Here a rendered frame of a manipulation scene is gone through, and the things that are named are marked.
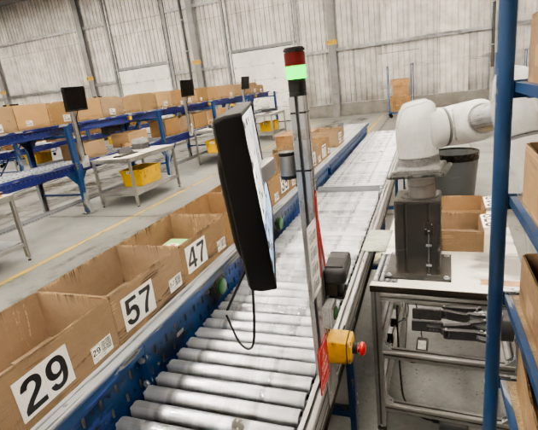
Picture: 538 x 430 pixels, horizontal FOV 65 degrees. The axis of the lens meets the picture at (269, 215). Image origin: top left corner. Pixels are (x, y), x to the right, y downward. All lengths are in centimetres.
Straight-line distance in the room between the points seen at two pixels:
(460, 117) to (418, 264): 60
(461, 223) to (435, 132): 76
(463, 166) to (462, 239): 290
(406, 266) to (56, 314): 133
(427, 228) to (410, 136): 37
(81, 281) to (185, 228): 60
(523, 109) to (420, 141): 61
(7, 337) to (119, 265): 51
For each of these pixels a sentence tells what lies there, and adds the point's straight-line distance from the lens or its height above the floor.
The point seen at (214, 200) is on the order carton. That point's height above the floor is 100.
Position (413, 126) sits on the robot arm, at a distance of 172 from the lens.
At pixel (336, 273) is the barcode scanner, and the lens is 118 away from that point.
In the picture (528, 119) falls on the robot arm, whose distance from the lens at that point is 119.
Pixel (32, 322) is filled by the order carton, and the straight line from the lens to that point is 155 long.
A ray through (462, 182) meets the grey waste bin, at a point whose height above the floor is 34.
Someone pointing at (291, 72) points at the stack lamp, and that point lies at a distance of 105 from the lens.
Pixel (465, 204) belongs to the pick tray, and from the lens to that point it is 268.
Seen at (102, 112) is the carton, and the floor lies 147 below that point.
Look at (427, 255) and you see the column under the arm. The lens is 185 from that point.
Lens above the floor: 158
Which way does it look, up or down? 17 degrees down
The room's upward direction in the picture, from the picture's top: 7 degrees counter-clockwise
